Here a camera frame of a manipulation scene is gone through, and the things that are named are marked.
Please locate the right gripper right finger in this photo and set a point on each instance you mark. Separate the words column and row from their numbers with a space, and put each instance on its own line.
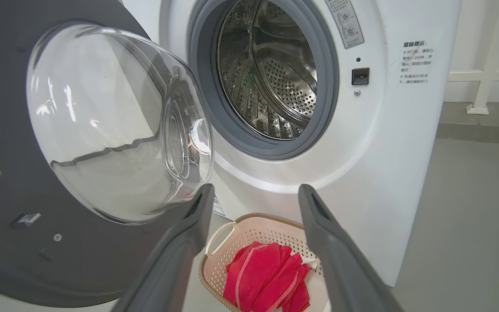
column 345, row 273

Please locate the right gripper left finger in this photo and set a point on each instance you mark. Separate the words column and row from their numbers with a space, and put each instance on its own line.
column 171, row 268

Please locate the red cloth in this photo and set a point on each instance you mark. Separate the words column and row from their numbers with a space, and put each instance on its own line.
column 262, row 277

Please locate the cream perforated laundry basket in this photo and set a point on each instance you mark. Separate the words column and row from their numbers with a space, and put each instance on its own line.
column 249, row 229

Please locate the white front-load washing machine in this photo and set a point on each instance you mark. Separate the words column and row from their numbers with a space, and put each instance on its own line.
column 388, row 151

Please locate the white metal railing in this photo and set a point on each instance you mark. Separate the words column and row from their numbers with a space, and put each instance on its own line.
column 487, row 76

